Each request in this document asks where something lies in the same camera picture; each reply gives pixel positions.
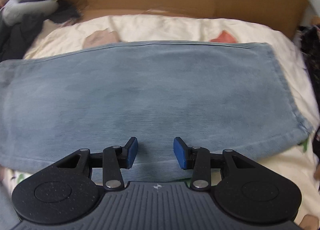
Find black garment pile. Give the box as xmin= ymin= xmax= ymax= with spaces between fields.
xmin=1 ymin=0 xmax=81 ymax=61

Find grey plush toy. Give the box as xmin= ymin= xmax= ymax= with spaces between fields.
xmin=1 ymin=0 xmax=59 ymax=26

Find light blue denim jeans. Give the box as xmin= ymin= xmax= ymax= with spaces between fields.
xmin=1 ymin=41 xmax=313 ymax=181

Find cream bear print bedsheet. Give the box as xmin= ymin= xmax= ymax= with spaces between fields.
xmin=0 ymin=14 xmax=320 ymax=225

